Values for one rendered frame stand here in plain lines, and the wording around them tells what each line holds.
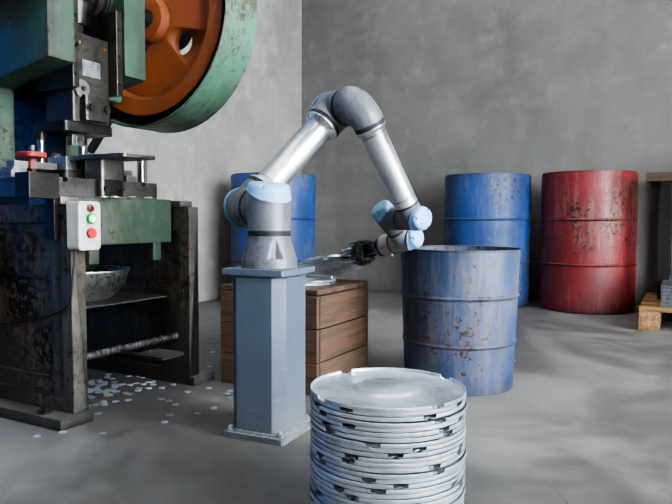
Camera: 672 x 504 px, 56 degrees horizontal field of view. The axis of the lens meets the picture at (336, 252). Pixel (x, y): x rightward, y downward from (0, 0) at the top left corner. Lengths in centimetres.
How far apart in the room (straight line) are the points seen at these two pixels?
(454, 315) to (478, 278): 14
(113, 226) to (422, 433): 129
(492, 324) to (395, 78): 343
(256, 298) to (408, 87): 377
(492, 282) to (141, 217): 116
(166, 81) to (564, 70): 313
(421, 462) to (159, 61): 190
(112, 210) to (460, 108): 346
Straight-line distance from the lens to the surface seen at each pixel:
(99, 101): 226
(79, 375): 197
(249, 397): 173
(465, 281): 209
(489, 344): 216
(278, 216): 167
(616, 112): 483
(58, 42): 217
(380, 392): 118
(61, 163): 225
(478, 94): 504
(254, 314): 167
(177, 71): 253
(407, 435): 110
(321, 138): 193
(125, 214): 212
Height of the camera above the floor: 58
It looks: 3 degrees down
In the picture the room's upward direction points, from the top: straight up
